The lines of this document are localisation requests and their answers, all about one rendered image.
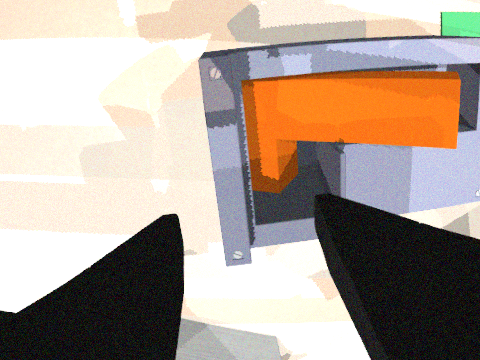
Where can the orange block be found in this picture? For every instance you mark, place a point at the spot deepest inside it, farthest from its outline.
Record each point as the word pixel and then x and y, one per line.
pixel 387 108

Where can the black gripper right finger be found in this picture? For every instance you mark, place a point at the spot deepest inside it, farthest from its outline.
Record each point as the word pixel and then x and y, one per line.
pixel 412 290

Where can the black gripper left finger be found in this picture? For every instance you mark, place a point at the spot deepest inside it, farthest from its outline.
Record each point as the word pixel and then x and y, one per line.
pixel 126 306

